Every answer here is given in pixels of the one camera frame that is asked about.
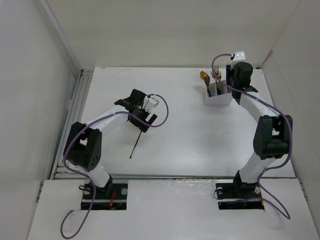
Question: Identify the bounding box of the gold fork green handle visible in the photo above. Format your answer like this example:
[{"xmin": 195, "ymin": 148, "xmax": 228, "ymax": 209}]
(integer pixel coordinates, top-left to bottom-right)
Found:
[{"xmin": 211, "ymin": 70, "xmax": 222, "ymax": 95}]

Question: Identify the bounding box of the gold round spoon green handle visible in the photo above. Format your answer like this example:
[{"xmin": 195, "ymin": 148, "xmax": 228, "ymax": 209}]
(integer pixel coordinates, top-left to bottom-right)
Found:
[{"xmin": 204, "ymin": 75, "xmax": 213, "ymax": 98}]

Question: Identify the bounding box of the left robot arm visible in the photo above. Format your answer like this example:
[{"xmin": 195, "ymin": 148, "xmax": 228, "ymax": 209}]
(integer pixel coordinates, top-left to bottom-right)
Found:
[{"xmin": 63, "ymin": 89, "xmax": 159, "ymax": 199}]

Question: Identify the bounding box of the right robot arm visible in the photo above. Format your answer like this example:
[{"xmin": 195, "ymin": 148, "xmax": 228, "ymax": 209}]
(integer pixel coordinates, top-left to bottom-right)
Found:
[{"xmin": 226, "ymin": 61, "xmax": 293, "ymax": 198}]

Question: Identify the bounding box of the white divided utensil container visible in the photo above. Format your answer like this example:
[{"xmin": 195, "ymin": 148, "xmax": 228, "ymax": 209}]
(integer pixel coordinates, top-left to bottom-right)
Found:
[{"xmin": 204, "ymin": 81, "xmax": 233, "ymax": 106}]

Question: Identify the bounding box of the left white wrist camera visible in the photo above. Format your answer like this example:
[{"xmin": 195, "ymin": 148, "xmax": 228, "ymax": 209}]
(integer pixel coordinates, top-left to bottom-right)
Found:
[{"xmin": 142, "ymin": 97, "xmax": 159, "ymax": 113}]

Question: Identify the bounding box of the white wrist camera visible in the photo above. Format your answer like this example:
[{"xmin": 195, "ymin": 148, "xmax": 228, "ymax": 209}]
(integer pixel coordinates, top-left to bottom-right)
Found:
[
  {"xmin": 230, "ymin": 51, "xmax": 246, "ymax": 70},
  {"xmin": 142, "ymin": 97, "xmax": 159, "ymax": 113}
]

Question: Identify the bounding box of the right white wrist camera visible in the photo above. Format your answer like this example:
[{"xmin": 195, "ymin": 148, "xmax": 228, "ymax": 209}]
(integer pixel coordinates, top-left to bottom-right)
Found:
[{"xmin": 230, "ymin": 51, "xmax": 246, "ymax": 70}]

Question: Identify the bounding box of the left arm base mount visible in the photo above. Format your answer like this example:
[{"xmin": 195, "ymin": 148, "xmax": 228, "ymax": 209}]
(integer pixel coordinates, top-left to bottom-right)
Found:
[{"xmin": 78, "ymin": 178, "xmax": 128, "ymax": 211}]

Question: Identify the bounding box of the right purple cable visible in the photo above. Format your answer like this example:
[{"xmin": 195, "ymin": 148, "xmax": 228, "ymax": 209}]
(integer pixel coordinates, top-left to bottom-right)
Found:
[{"xmin": 211, "ymin": 52, "xmax": 293, "ymax": 220}]

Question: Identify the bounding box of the aluminium rail frame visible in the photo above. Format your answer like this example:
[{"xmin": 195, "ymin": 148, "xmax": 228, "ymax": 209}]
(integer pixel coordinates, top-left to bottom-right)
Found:
[{"xmin": 48, "ymin": 68, "xmax": 94, "ymax": 180}]

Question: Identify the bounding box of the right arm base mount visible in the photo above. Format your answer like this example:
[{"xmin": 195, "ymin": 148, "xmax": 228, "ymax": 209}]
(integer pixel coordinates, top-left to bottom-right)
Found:
[{"xmin": 214, "ymin": 182, "xmax": 265, "ymax": 210}]

